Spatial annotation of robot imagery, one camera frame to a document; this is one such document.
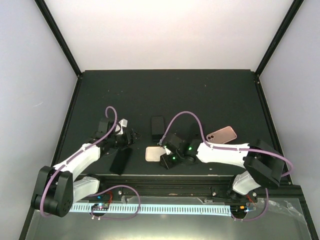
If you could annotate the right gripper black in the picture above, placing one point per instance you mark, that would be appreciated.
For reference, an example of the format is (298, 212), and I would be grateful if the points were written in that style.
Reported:
(167, 164)

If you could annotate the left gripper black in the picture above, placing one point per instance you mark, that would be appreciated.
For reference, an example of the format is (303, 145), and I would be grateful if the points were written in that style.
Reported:
(128, 141)

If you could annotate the black phone with dual camera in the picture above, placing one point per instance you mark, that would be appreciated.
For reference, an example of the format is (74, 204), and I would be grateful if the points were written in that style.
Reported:
(157, 127)

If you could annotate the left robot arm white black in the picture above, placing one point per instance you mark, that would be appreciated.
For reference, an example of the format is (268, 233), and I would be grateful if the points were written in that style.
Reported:
(58, 187)

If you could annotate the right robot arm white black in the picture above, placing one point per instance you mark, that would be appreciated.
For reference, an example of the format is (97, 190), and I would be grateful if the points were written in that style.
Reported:
(262, 167)

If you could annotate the pink phone case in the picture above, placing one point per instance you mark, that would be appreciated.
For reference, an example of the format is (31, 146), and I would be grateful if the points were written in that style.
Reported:
(222, 136)

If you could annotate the right circuit board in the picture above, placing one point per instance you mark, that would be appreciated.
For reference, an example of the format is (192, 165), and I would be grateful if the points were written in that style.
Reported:
(242, 208)

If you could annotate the circuit board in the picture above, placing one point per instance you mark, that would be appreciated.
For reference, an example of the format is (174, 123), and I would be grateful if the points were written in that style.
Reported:
(100, 207)
(242, 208)

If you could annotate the left circuit board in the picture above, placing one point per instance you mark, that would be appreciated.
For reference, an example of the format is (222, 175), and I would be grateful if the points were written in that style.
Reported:
(100, 207)

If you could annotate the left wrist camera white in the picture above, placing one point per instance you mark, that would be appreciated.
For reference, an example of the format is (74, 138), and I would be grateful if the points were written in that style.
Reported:
(121, 127)

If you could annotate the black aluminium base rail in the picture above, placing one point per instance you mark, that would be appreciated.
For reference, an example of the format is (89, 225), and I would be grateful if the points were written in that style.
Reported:
(217, 188)

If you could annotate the white slotted cable duct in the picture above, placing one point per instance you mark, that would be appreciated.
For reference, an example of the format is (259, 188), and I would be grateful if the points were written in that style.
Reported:
(156, 209)

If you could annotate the black frame post left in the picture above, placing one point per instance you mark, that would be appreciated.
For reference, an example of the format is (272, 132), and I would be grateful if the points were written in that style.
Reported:
(47, 15)

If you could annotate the black frame post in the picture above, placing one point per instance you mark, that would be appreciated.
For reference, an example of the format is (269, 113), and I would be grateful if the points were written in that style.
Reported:
(283, 27)
(47, 15)

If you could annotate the black frame post right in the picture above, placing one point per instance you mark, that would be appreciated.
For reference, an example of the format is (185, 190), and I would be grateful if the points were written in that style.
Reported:
(283, 27)

